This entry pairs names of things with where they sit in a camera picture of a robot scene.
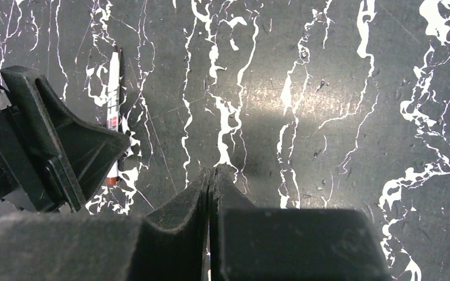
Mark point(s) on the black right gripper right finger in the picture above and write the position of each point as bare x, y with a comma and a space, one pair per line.
253, 243

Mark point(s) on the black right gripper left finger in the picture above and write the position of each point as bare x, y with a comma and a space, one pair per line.
167, 244

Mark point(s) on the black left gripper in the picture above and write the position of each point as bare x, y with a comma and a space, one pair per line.
48, 155

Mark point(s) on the white marker pen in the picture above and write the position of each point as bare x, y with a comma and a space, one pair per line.
113, 91

